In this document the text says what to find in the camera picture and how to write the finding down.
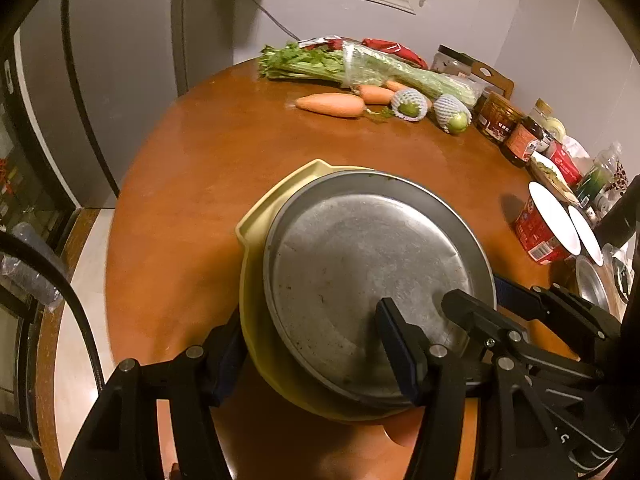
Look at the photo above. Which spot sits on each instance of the clear plastic bottle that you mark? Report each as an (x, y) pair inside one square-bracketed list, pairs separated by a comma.
[(30, 265)]

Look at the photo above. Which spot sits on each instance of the guava in foam net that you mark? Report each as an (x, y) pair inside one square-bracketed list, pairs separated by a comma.
[(409, 106), (452, 115)]

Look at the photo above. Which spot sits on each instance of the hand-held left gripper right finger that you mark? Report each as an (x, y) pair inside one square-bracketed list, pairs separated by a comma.
[(400, 355)]

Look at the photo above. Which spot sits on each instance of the large carrot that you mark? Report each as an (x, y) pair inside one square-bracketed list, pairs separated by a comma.
[(330, 105)]

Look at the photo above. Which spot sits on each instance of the pale round container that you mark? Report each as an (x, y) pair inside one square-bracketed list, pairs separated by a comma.
[(556, 129)]

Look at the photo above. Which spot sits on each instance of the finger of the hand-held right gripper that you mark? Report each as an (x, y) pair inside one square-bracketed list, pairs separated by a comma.
[(515, 295), (480, 320)]

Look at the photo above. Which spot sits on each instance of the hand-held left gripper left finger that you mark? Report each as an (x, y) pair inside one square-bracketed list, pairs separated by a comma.
[(230, 355)]

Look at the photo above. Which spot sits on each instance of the metal bowl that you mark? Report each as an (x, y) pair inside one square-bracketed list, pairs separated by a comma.
[(592, 280)]

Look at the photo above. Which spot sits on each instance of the yellow shell-shaped plate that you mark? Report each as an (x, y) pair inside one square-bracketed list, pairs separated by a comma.
[(252, 270)]

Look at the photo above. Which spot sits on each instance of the round metal plate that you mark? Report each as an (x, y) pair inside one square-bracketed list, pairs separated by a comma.
[(350, 260)]

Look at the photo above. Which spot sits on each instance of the red tissue pack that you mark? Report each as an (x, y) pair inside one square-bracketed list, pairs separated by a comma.
[(567, 162)]

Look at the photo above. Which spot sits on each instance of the chili sauce jar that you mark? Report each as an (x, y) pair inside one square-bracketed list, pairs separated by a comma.
[(497, 117)]

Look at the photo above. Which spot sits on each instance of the celery in plastic bag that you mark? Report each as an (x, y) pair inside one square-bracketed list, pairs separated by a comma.
[(390, 67)]

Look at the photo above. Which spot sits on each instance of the green bottle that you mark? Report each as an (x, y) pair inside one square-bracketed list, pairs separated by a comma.
[(595, 180)]

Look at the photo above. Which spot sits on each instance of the black thermos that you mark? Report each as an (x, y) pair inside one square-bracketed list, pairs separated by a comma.
[(622, 210)]

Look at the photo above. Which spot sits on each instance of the red bowl white interior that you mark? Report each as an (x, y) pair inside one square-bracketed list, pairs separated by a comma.
[(590, 240), (537, 235)]

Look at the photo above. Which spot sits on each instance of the pink plate with ears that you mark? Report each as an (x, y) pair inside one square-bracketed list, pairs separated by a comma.
[(402, 435)]

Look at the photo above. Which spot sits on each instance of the clear plastic wrap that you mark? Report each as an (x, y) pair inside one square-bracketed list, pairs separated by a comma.
[(617, 270)]

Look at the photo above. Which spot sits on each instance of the red snack packet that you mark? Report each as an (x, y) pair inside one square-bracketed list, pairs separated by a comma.
[(395, 50)]

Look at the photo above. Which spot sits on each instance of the dark sauce bottle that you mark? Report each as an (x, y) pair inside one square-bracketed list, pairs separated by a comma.
[(522, 145)]

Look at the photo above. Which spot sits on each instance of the glass door cabinet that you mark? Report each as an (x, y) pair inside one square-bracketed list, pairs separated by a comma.
[(25, 185)]

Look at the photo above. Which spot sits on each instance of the white dish of greens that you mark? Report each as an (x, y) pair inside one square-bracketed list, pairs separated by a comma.
[(552, 177)]

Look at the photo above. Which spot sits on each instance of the grey refrigerator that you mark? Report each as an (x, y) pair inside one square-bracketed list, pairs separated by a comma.
[(110, 70)]

